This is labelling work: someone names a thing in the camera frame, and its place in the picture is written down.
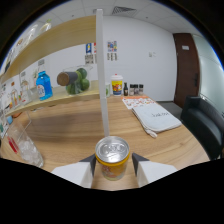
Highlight white folded towel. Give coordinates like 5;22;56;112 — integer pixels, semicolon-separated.
131;103;183;139

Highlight yellow drink can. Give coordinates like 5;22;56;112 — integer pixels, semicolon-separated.
94;135;131;182

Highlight blue wall poster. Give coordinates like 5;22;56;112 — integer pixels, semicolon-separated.
84;42;93;65

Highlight lime jar with cork lid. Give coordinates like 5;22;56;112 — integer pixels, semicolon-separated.
56;66;92;96

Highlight ceiling air vent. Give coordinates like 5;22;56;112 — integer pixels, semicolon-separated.
111;5;138;16

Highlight red wall poster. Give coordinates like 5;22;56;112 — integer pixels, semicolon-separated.
92;42;98;64

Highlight multicolour wall poster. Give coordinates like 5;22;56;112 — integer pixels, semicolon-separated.
106;40;118;62

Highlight white-framed wooden shelf rack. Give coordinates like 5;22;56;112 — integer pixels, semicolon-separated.
0;8;111;138

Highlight clear glass with ice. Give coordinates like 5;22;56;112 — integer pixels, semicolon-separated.
6;119;45;169

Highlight orange menu card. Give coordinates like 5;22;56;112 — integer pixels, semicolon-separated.
121;95;156;110

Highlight blue liquid bottle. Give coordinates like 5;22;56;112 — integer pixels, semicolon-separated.
35;69;54;102

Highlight brown door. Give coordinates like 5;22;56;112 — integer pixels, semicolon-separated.
172;32;201;109

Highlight black armchair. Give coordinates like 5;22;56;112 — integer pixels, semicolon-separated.
180;95;224;161

